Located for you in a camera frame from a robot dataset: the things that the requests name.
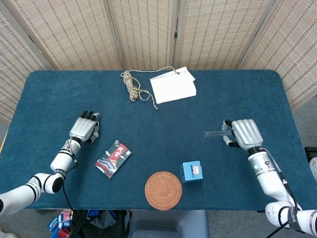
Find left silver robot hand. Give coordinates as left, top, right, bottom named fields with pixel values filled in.
left=68, top=111, right=100, bottom=144

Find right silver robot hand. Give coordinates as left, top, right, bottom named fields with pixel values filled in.
left=222, top=119, right=264, bottom=151

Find clear glass test tube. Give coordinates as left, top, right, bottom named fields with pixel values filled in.
left=204, top=129, right=233, bottom=138

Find red black card box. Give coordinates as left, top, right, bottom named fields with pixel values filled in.
left=95, top=139, right=133, bottom=179

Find light blue cardboard box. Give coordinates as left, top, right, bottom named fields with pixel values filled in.
left=180, top=160, right=204, bottom=183

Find blue table cloth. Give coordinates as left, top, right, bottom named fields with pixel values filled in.
left=0, top=69, right=310, bottom=211

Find white spiral notepad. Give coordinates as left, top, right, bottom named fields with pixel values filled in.
left=150, top=66, right=198, bottom=105

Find blue red snack packets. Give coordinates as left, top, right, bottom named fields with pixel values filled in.
left=47, top=209, right=74, bottom=238

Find woven bamboo folding screen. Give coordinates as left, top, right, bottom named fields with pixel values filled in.
left=0, top=0, right=317, bottom=124

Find black backpack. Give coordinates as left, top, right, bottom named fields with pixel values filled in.
left=70, top=209, right=133, bottom=238

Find round woven rattan coaster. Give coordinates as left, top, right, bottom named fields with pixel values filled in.
left=144, top=171, right=183, bottom=211

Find blue grey stool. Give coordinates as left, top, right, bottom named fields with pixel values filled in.
left=128, top=210, right=210, bottom=238

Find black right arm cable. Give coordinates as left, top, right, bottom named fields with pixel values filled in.
left=260, top=147, right=302, bottom=233

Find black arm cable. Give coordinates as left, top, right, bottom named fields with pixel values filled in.
left=61, top=158, right=80, bottom=214
left=260, top=147, right=302, bottom=233

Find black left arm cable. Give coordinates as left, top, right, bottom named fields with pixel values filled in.
left=61, top=158, right=80, bottom=214

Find braided beige rope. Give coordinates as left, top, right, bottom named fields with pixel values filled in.
left=120, top=66, right=181, bottom=110

